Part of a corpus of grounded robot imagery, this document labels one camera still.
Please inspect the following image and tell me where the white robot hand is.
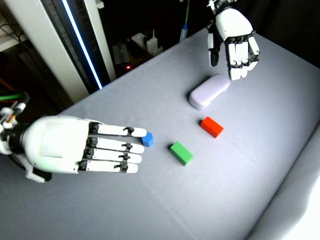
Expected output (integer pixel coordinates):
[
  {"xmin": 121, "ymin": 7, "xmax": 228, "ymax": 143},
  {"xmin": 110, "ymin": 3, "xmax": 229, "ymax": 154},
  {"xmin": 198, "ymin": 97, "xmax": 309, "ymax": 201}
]
[
  {"xmin": 206, "ymin": 6, "xmax": 261, "ymax": 81},
  {"xmin": 21, "ymin": 114, "xmax": 148, "ymax": 184}
]

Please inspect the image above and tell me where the blue hexagonal block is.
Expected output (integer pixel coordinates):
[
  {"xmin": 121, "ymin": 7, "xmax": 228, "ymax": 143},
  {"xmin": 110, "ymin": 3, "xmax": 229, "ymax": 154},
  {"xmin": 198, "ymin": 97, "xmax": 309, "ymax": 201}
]
[{"xmin": 140, "ymin": 131, "xmax": 155, "ymax": 148}]

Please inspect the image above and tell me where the green rectangular block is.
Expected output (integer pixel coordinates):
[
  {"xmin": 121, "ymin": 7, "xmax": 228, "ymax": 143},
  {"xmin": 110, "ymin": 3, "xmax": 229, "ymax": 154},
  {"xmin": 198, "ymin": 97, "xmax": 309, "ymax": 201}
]
[{"xmin": 169, "ymin": 140, "xmax": 195, "ymax": 167}]

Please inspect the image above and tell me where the red rectangular block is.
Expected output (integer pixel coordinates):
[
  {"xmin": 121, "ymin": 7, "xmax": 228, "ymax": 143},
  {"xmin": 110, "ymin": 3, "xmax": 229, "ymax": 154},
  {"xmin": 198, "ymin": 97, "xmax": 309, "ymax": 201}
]
[{"xmin": 199, "ymin": 116, "xmax": 225, "ymax": 139}]

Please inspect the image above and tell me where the white column with blue light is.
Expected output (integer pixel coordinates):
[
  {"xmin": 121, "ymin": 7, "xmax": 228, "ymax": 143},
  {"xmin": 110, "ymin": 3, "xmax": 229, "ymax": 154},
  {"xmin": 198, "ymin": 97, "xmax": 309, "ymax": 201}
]
[{"xmin": 0, "ymin": 0, "xmax": 117, "ymax": 103}]

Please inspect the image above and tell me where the white power adapter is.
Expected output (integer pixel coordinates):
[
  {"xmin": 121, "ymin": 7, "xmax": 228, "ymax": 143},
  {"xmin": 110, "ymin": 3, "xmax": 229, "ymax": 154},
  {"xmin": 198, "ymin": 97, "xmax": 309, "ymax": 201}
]
[{"xmin": 146, "ymin": 29, "xmax": 164, "ymax": 57}]

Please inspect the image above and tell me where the grey table cloth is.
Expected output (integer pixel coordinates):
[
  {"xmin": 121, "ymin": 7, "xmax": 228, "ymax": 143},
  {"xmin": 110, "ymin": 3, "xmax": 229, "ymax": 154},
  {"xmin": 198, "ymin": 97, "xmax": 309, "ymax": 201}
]
[{"xmin": 0, "ymin": 26, "xmax": 320, "ymax": 240}]

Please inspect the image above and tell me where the green cable with white plug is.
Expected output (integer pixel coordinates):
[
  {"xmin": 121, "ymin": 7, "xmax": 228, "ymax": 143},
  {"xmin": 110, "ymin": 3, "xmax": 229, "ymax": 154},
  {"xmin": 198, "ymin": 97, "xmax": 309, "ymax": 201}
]
[{"xmin": 179, "ymin": 0, "xmax": 191, "ymax": 43}]

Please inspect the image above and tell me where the small white box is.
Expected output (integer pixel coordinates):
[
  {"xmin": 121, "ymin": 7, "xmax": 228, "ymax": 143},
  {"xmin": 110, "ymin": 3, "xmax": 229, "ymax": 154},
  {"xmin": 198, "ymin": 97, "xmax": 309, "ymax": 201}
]
[{"xmin": 131, "ymin": 32, "xmax": 147, "ymax": 49}]

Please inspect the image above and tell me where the lilac oblong case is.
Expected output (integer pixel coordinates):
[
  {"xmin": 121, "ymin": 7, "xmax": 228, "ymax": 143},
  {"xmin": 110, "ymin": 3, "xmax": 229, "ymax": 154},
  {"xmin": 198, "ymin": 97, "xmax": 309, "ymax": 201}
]
[{"xmin": 188, "ymin": 73, "xmax": 231, "ymax": 111}]

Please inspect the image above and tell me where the grey power strip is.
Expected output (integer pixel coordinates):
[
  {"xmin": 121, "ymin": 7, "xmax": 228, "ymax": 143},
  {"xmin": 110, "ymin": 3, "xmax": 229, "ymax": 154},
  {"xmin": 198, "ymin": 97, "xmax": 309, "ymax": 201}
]
[{"xmin": 111, "ymin": 42, "xmax": 133, "ymax": 72}]

